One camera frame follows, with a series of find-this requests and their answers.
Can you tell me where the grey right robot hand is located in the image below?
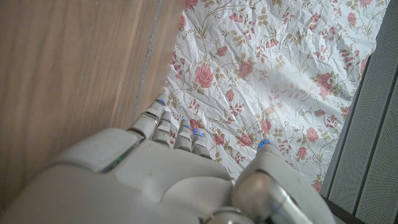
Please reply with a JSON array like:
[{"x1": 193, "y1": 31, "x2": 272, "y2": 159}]
[{"x1": 0, "y1": 92, "x2": 338, "y2": 224}]

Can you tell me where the grey perforated panel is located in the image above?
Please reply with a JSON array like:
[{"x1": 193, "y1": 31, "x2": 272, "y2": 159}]
[{"x1": 320, "y1": 0, "x2": 398, "y2": 224}]

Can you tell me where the floral rose print backdrop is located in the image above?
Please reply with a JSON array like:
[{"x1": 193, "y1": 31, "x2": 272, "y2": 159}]
[{"x1": 163, "y1": 0, "x2": 391, "y2": 194}]

